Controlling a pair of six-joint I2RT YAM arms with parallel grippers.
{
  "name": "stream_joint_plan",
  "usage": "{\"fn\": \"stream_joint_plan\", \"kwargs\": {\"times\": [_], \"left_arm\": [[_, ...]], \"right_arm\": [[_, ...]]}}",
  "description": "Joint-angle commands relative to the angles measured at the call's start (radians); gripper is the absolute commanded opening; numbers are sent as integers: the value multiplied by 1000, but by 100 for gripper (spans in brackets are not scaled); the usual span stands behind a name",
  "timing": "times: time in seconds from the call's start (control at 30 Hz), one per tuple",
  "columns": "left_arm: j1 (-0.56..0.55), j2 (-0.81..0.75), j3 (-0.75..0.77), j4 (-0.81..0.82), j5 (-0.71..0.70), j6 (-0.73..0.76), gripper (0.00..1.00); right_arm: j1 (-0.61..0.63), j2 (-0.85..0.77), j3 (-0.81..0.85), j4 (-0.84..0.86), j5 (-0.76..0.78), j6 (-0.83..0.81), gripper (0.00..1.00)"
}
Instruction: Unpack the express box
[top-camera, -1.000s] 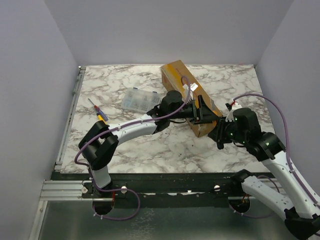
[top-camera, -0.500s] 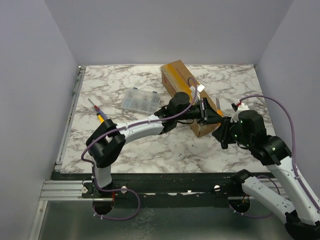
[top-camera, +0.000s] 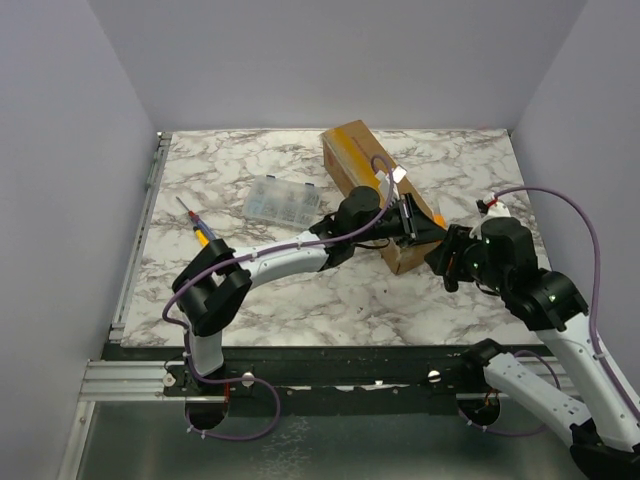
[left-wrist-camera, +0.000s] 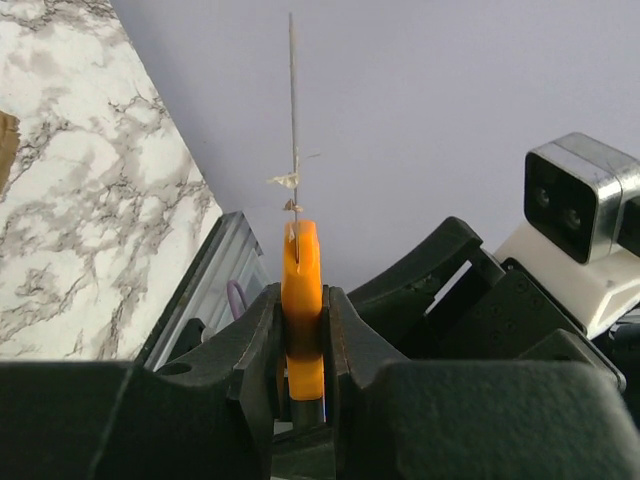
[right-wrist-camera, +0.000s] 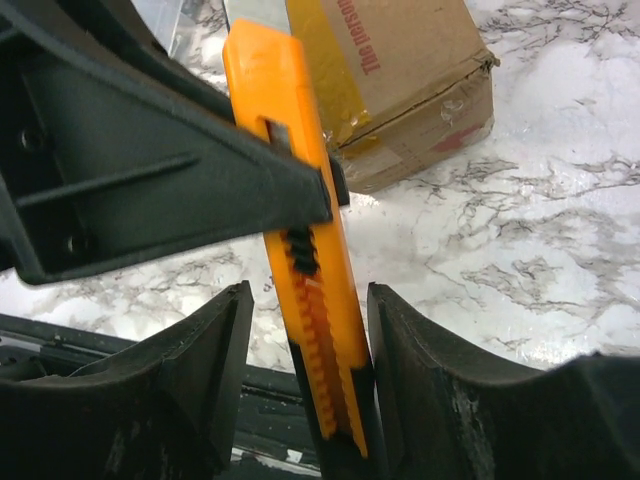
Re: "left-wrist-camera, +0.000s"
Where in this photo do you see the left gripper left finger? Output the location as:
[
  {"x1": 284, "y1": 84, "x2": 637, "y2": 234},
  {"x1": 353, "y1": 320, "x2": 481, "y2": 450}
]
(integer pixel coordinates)
[{"x1": 1, "y1": 285, "x2": 280, "y2": 479}]

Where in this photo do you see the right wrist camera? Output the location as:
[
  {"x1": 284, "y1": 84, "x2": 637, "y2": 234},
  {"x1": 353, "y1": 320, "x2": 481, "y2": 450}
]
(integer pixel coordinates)
[{"x1": 495, "y1": 132, "x2": 639, "y2": 338}]

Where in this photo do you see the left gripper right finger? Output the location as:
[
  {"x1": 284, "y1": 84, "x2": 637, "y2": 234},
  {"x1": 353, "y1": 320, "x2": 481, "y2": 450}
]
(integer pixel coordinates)
[{"x1": 324, "y1": 287, "x2": 639, "y2": 479}]

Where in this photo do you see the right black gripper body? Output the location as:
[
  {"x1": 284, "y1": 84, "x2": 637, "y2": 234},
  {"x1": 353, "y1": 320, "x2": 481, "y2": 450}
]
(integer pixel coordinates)
[{"x1": 348, "y1": 217, "x2": 588, "y2": 360}]

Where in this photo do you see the brown cardboard express box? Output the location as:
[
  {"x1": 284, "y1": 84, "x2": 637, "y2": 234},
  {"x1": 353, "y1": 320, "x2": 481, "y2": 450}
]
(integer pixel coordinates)
[{"x1": 0, "y1": 111, "x2": 20, "y2": 191}]

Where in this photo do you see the orange utility knife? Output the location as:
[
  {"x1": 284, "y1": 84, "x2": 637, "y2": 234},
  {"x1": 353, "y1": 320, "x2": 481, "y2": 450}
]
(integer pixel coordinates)
[{"x1": 270, "y1": 14, "x2": 325, "y2": 429}]

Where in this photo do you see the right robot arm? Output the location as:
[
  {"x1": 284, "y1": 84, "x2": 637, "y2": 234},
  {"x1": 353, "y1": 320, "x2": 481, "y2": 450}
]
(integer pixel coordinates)
[{"x1": 348, "y1": 217, "x2": 627, "y2": 390}]

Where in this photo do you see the aluminium frame rail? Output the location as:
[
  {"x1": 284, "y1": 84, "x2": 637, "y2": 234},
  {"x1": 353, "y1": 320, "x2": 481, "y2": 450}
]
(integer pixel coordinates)
[{"x1": 136, "y1": 212, "x2": 271, "y2": 371}]

